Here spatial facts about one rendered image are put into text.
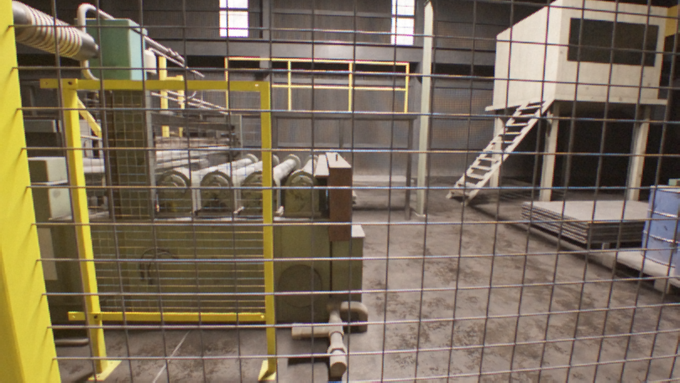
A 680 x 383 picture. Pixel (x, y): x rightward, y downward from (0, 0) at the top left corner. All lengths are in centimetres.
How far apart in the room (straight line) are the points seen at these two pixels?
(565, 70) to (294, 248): 776
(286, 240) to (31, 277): 180
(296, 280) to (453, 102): 1118
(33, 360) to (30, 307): 7
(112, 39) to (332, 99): 946
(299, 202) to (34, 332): 178
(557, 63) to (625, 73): 195
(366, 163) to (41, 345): 1102
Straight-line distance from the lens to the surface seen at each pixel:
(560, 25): 871
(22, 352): 57
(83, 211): 217
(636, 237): 591
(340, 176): 194
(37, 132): 598
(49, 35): 203
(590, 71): 909
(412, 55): 1135
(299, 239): 219
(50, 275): 317
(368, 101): 1138
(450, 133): 1241
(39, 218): 306
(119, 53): 239
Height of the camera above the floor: 153
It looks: 7 degrees down
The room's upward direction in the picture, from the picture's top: 1 degrees clockwise
